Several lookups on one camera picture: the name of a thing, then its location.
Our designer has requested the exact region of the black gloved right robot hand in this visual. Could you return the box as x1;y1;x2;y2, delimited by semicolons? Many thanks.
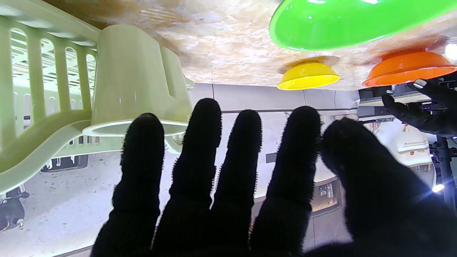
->
91;98;457;257

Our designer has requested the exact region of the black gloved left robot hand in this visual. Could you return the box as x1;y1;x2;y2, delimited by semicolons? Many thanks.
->
381;73;457;138

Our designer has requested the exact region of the orange plastic bowl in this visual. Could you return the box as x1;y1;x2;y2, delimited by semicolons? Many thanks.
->
362;50;457;87

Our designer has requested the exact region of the yellow plastic bowl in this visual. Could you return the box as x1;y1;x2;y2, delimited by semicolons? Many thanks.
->
277;61;341;90

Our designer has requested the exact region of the green plastic bowl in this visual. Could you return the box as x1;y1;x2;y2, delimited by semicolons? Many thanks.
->
269;0;457;51

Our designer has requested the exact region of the white machine with orange trim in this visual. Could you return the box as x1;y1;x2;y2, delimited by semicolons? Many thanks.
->
371;121;436;186

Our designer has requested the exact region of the pale green plastic dish rack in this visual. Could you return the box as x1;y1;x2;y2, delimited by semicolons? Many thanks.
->
0;0;195;195

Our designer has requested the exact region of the black toaster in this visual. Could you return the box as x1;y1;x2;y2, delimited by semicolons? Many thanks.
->
41;155;89;172

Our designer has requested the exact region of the black coffee machine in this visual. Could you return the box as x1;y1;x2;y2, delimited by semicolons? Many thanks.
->
0;187;31;232

